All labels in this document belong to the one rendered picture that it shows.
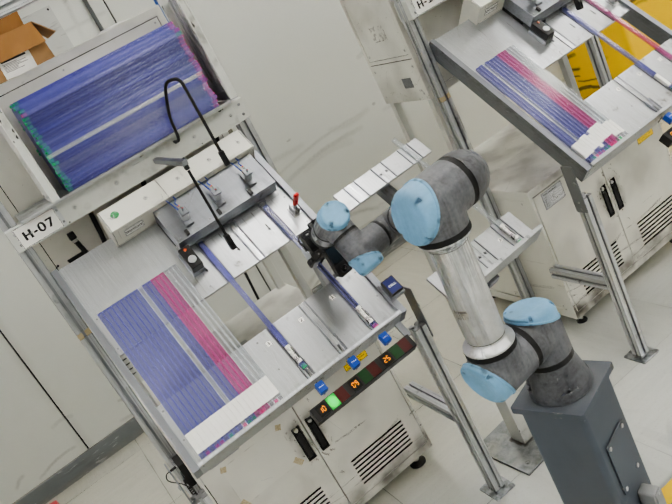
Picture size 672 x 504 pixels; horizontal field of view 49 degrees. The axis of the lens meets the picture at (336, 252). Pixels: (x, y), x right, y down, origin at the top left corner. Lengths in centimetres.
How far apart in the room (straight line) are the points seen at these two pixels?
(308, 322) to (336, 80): 229
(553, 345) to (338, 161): 259
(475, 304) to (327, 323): 60
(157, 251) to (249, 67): 191
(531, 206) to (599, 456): 113
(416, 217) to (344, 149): 273
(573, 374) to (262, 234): 95
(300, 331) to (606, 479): 84
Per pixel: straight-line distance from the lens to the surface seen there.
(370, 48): 297
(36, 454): 391
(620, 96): 265
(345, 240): 176
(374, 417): 245
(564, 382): 175
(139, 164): 219
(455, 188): 141
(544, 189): 272
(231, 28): 389
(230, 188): 217
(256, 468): 232
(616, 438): 188
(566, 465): 189
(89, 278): 216
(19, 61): 249
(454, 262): 146
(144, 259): 215
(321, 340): 198
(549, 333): 167
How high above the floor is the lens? 163
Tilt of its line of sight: 20 degrees down
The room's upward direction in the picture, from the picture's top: 28 degrees counter-clockwise
